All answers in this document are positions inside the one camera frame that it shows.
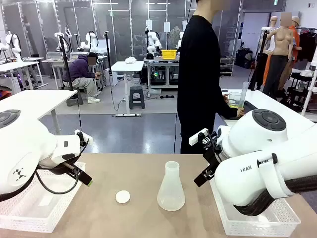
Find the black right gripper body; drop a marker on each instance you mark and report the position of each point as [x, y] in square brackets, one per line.
[214, 156]

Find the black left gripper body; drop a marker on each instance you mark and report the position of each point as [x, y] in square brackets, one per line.
[57, 168]

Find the translucent plastic conical flask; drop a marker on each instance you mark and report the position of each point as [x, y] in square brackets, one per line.
[171, 196]

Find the white round flask cap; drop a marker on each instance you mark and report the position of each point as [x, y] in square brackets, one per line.
[122, 197]

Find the clear plastic beaker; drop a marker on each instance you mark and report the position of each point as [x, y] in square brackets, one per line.
[234, 99]

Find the clear plastic graduated cylinder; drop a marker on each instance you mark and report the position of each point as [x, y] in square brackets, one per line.
[243, 95]

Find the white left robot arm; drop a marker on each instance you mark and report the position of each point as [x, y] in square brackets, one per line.
[24, 148]

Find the person's right forearm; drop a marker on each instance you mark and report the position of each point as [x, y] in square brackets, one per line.
[227, 109]

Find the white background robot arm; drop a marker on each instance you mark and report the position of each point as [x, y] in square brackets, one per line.
[15, 44]
[152, 41]
[88, 42]

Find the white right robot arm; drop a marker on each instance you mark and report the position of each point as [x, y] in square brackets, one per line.
[260, 138]

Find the person's right hand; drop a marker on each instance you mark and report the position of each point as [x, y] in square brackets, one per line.
[240, 112]

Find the person's left hand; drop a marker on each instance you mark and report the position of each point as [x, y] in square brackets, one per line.
[226, 97]

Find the white perforated plastic basket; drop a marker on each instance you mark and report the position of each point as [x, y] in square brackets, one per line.
[247, 225]
[49, 213]

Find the black plastic tray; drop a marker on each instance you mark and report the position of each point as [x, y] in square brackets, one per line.
[248, 107]

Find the white table with pole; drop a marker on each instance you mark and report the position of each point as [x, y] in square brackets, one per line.
[37, 101]

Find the grey plastic stool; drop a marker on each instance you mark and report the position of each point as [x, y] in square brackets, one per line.
[75, 99]
[137, 95]

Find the black power strip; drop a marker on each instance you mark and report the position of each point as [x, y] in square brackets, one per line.
[168, 96]

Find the person in black shirt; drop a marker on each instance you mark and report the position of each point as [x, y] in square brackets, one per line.
[198, 74]

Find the white shoe rack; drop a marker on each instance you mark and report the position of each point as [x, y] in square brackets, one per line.
[227, 67]

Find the person in purple hoodie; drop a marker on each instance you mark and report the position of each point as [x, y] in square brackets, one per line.
[79, 72]

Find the black luggage bags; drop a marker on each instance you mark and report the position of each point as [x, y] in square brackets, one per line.
[244, 58]

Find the grey metal workbench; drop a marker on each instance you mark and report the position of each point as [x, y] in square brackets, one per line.
[161, 62]

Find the white background desk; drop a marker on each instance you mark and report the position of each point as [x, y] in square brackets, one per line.
[17, 65]

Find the yellow plastic basket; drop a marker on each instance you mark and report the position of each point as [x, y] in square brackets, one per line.
[169, 53]

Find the white standing desk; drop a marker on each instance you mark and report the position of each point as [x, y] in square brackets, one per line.
[127, 66]

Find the white crumpled cloth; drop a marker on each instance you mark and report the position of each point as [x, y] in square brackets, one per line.
[130, 60]

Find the bare beige mannequin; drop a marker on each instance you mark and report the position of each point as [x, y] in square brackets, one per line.
[281, 44]

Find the black hanging garments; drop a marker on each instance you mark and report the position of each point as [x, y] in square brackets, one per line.
[308, 44]

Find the white mannequin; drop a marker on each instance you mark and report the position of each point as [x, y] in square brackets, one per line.
[273, 22]

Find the mannequin in orange robe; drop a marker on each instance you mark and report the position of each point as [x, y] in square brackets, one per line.
[295, 32]

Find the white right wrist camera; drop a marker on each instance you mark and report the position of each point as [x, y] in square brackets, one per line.
[198, 136]

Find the white metal rack frame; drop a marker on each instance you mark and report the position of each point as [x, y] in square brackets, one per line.
[310, 84]

